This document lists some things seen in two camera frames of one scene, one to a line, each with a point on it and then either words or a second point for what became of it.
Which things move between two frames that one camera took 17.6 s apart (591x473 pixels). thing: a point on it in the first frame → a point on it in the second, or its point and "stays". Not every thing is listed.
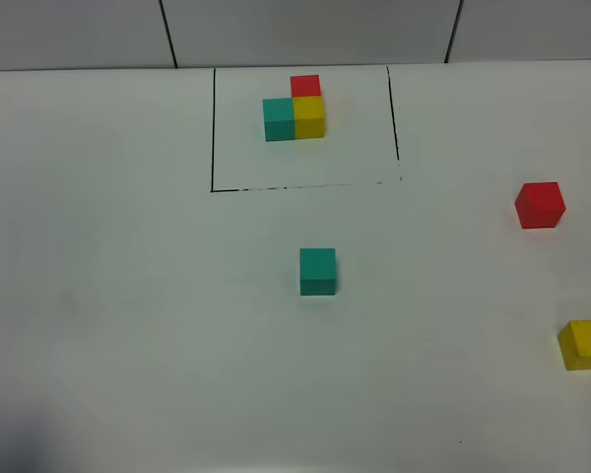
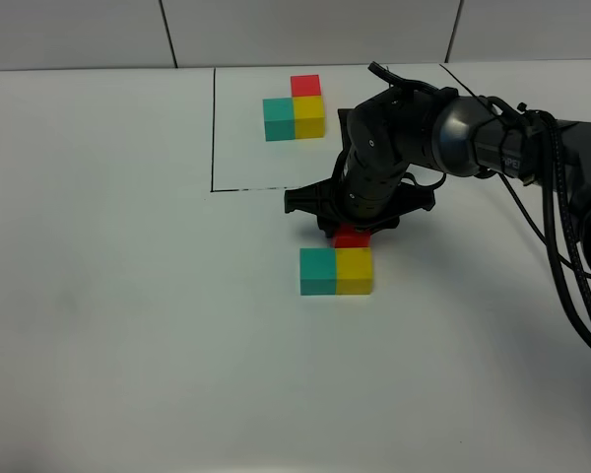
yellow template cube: [308, 116] stays
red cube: [540, 205] → [349, 236]
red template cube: [305, 86] stays
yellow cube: [585, 344] → [354, 270]
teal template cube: [279, 119] stays
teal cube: [317, 271] stays
